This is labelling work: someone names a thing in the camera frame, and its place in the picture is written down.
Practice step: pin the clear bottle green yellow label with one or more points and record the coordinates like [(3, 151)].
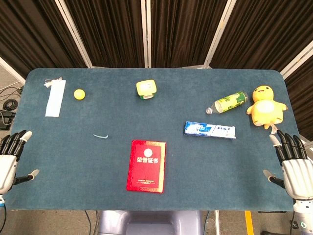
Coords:
[(230, 101)]

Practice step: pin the white partition frame post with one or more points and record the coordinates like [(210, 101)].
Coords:
[(73, 34), (297, 60), (218, 34), (11, 69), (146, 34)]

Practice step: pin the dark brown curtain panel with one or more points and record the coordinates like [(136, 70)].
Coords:
[(303, 98), (31, 34), (183, 34), (110, 34), (264, 34)]

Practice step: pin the blue table cloth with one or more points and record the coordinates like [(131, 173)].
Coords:
[(97, 166)]

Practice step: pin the white table leg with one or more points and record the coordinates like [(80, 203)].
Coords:
[(216, 222)]

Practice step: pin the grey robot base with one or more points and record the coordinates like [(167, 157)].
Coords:
[(151, 225)]

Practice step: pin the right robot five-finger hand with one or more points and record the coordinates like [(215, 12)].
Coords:
[(297, 176)]

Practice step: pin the blue white toothpaste box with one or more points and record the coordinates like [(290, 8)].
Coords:
[(210, 129)]

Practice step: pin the black power adapter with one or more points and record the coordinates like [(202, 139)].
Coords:
[(5, 120)]

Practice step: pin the yellow ball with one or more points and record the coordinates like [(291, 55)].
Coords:
[(79, 94)]

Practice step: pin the white bookmark with tassel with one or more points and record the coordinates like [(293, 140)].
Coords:
[(55, 102)]

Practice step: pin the yellow plush duck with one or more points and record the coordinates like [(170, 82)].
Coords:
[(265, 110)]

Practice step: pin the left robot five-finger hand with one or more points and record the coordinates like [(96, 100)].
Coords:
[(7, 169)]

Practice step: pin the red certificate book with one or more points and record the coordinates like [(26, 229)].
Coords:
[(146, 171)]

